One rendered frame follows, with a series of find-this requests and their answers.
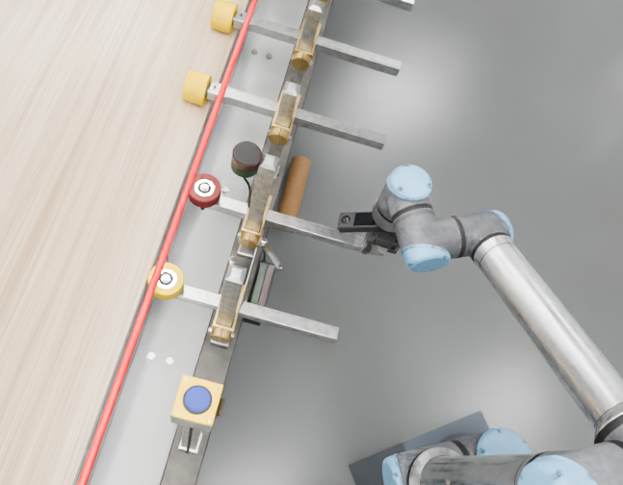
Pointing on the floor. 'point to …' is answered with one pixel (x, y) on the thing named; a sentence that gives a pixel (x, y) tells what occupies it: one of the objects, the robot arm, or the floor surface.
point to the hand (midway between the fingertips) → (361, 248)
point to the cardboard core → (295, 186)
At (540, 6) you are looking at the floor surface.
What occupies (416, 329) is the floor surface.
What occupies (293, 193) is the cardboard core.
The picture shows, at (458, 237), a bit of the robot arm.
